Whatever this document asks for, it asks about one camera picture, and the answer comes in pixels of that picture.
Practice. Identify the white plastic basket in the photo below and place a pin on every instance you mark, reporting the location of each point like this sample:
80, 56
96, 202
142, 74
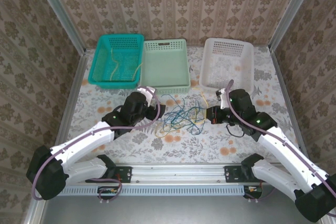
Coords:
225, 61

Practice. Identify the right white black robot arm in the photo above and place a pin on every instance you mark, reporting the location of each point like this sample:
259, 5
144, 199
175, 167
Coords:
288, 155

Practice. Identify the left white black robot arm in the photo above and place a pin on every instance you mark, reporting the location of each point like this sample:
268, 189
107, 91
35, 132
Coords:
84, 140

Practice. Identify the light green plastic basket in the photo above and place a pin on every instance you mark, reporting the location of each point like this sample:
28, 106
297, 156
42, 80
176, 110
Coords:
164, 69

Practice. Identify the floral table cover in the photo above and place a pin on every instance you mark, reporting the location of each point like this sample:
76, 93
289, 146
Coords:
183, 150

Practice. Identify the teal plastic basket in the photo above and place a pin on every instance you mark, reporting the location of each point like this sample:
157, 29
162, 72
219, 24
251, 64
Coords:
118, 58

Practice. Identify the black connector box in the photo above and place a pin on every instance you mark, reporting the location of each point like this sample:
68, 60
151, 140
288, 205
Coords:
253, 190
107, 191

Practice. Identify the grey metal panel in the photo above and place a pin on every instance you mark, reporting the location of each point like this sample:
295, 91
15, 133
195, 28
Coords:
170, 211

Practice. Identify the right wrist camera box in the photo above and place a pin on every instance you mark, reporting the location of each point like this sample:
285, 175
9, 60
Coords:
223, 100

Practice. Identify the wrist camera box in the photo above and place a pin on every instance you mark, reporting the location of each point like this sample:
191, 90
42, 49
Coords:
223, 100
148, 93

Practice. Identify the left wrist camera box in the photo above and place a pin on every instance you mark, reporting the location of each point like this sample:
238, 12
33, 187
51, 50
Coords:
148, 93

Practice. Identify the aluminium side rail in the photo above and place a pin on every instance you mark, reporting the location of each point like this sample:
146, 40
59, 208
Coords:
74, 90
280, 77

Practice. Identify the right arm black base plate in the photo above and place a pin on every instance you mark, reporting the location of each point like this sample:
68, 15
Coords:
232, 174

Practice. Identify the aluminium mounting rail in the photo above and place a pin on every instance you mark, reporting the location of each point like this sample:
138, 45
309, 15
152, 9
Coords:
178, 172

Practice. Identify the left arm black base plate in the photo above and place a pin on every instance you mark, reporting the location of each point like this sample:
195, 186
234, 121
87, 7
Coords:
124, 174

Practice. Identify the aluminium frame post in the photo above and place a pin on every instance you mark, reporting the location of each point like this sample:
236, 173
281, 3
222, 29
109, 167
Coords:
292, 11
61, 15

